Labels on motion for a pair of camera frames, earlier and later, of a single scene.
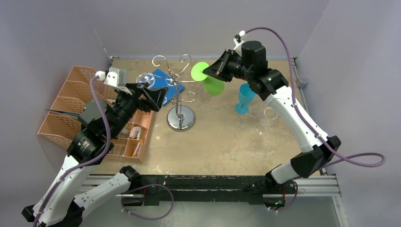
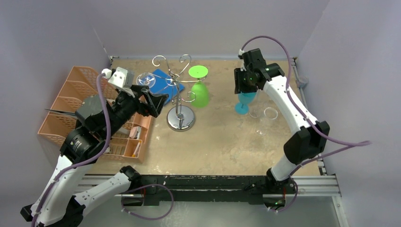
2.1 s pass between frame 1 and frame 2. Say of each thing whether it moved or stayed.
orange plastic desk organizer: stayed
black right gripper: moved
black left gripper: stayed
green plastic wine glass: moved
